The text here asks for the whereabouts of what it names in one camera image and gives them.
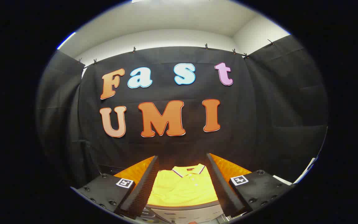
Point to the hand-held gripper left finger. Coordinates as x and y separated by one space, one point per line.
144 189

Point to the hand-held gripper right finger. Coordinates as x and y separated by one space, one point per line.
221 186

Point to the grey washing machine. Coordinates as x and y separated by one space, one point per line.
149 215

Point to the yellow polo shirt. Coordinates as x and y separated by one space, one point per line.
182 189

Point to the white paper sheet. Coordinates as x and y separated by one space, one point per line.
306 169

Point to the black backdrop cloth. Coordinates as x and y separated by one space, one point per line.
253 102

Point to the row of black cloth clips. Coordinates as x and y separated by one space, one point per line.
206 46

